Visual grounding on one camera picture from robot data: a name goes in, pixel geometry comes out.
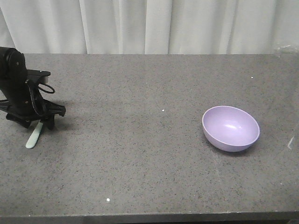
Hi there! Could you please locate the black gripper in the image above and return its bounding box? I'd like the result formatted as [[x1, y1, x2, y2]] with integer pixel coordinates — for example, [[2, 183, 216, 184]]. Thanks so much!
[[0, 69, 65, 130]]

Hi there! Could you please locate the pale green plastic spoon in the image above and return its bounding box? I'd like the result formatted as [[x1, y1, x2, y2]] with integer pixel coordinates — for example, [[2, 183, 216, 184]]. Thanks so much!
[[25, 122, 43, 149]]

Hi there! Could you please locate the purple plastic bowl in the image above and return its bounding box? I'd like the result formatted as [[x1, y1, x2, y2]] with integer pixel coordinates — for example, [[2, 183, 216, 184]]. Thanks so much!
[[202, 105, 260, 152]]

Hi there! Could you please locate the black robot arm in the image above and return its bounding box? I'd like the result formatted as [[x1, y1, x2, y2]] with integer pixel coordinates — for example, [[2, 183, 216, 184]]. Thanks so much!
[[0, 47, 66, 130]]

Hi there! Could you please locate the white curtain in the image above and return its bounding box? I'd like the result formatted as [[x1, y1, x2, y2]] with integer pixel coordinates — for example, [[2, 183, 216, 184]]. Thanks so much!
[[0, 0, 299, 55]]

